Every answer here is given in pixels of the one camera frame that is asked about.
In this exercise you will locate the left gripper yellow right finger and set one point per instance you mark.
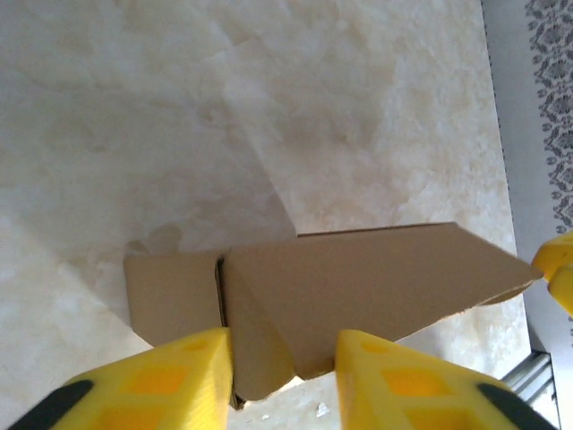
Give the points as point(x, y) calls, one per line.
point(403, 394)

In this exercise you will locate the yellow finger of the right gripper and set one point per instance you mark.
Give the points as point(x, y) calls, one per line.
point(557, 255)
point(564, 291)

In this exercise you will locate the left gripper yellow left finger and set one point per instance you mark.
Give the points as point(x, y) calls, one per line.
point(156, 389)

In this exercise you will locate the brown cardboard box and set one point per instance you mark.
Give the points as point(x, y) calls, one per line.
point(358, 277)

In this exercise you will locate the aluminium side rail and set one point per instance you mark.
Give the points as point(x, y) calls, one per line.
point(515, 179)

